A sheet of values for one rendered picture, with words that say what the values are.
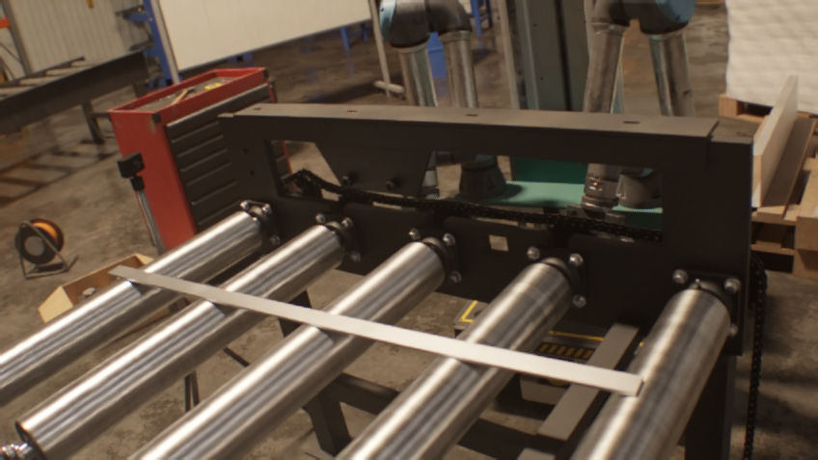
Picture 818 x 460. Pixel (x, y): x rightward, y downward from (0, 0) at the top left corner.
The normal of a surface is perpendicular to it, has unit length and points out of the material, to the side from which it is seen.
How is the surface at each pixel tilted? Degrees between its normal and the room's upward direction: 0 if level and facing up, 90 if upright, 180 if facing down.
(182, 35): 90
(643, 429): 31
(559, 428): 0
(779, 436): 0
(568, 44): 90
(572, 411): 0
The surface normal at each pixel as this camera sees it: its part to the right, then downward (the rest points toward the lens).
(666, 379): 0.11, -0.80
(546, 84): -0.46, 0.44
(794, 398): -0.17, -0.90
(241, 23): 0.50, 0.29
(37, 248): 0.08, 0.40
